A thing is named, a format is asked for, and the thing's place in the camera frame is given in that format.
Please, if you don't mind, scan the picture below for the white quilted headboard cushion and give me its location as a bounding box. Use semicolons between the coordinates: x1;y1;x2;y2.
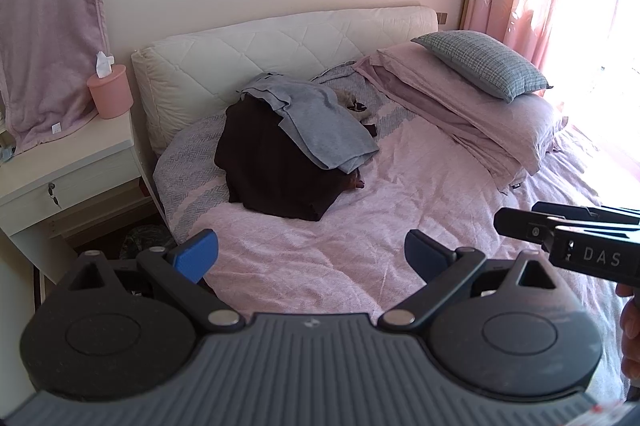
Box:
131;6;439;157

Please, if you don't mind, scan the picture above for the pink towel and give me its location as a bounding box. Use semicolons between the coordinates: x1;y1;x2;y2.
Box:
0;0;112;154

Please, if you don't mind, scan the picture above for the grey plaid pillow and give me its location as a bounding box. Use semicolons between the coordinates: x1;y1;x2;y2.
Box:
411;30;550;103

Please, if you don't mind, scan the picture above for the dark garment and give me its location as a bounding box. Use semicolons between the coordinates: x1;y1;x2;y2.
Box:
214;98;381;222

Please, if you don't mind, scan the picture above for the bed with pink sheet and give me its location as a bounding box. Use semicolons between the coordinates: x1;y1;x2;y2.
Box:
152;56;631;407

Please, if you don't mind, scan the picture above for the pink round tissue box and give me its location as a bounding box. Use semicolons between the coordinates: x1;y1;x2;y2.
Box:
86;64;134;120

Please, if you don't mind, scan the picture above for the tan patterned cloth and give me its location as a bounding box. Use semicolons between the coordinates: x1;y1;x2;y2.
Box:
337;90;375;116

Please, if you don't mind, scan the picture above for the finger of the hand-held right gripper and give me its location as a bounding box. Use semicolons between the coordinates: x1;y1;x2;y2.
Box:
494;207;567;253
532;202;640;225

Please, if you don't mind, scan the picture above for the white nightstand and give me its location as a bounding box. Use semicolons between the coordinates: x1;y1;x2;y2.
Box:
0;106;151;287

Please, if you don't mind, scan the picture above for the person's right hand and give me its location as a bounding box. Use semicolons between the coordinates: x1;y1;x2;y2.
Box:
616;281;640;382

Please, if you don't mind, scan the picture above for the grey sweater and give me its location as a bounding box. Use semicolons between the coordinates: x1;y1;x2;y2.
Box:
235;72;381;173

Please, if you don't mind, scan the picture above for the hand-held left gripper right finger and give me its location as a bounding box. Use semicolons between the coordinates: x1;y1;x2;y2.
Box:
376;229;568;333

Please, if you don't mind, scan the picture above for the white tissue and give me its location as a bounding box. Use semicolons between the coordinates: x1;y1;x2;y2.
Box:
95;51;115;79

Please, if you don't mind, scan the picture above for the pink pillow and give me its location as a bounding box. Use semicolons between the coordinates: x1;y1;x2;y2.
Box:
375;42;568;174
352;56;523;194

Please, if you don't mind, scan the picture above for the dark patterned bag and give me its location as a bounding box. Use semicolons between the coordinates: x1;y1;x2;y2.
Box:
119;223;173;262

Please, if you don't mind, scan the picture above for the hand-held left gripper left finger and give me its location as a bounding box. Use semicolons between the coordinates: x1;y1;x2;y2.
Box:
57;229;247;333

